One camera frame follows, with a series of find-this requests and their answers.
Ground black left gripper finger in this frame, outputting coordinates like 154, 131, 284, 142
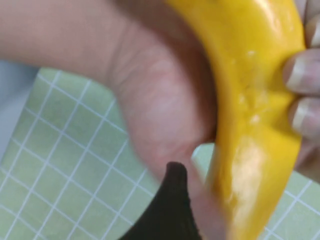
124, 161, 202, 240

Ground yellow banana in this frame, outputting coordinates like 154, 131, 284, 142
163, 0, 308, 240

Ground person's bare forearm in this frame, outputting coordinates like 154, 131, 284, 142
0, 0, 115, 87

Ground person's bare hand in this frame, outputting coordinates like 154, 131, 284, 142
109, 0, 320, 240

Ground green checked tablecloth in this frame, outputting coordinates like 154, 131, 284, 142
0, 66, 320, 240

